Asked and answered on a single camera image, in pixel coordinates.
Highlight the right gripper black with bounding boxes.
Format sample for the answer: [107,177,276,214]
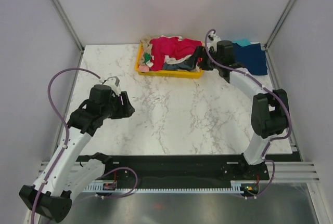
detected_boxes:
[185,45,222,71]

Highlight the yellow plastic bin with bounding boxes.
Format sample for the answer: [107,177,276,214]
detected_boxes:
[135,43,203,79]

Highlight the navy blue printed t-shirt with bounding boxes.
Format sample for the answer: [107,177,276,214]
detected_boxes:
[233,43,267,76]

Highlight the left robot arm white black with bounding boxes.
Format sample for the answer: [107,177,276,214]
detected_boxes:
[19,84,135,223]

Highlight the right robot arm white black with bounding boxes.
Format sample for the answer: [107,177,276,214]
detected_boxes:
[194,41,291,179]

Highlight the grey blue garment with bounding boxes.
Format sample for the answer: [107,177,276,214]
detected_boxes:
[162,61,195,72]

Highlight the red t-shirt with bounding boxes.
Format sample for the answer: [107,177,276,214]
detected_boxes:
[148,36,202,71]

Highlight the pink cloth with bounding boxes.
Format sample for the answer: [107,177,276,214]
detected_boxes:
[137,65,150,73]

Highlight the folded teal t-shirt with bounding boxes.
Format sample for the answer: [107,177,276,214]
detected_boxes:
[234,38,251,47]

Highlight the beige white green shirt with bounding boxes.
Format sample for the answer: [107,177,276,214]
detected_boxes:
[139,36,158,65]

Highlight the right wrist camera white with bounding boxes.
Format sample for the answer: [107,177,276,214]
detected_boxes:
[206,33,221,50]

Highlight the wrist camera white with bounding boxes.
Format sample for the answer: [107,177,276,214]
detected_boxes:
[206,33,221,50]
[99,76,121,96]

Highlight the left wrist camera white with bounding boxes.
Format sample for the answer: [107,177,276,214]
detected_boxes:
[99,76,121,96]

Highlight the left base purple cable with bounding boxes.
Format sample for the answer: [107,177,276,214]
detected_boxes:
[95,166,138,200]

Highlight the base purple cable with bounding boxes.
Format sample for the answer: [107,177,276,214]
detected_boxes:
[95,166,138,200]
[240,159,276,201]

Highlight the right aluminium frame post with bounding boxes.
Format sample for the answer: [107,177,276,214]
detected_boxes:
[263,0,312,50]

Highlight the aluminium frame post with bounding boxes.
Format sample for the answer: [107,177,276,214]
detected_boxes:
[50,0,84,54]
[263,0,312,50]

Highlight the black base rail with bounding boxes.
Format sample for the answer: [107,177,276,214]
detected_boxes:
[105,155,270,188]

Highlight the white slotted cable duct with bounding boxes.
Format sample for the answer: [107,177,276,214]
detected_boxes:
[83,181,260,194]

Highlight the left aluminium frame post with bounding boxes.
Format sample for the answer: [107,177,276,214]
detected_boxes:
[50,0,84,54]

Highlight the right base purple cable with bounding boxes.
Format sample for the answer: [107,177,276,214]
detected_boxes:
[240,159,276,201]

